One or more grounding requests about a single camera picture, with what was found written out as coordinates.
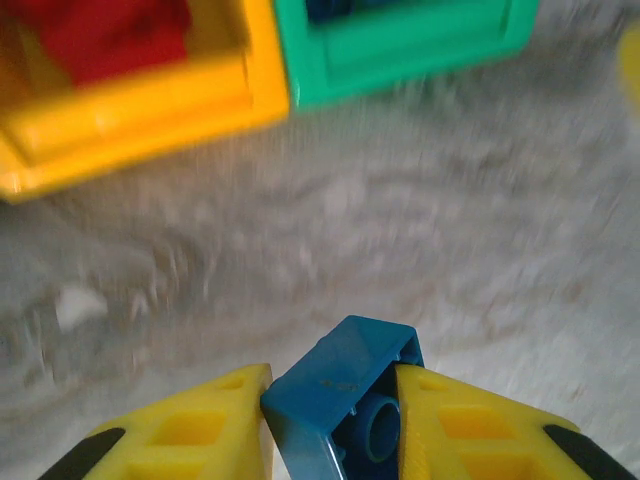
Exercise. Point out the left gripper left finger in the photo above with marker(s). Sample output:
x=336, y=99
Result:
x=200, y=435

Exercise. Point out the long blue lego brick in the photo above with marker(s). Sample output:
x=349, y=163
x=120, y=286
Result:
x=340, y=370

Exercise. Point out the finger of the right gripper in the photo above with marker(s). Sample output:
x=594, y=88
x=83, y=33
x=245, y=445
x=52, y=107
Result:
x=632, y=60

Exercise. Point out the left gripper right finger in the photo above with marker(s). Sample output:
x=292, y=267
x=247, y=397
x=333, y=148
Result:
x=475, y=440

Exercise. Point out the long red lego brick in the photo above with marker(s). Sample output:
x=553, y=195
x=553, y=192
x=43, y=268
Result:
x=115, y=35

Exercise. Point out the green plastic bin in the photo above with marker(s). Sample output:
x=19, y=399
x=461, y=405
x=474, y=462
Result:
x=400, y=55

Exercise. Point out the yellow plastic bin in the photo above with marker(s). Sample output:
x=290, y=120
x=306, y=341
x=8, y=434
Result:
x=150, y=115

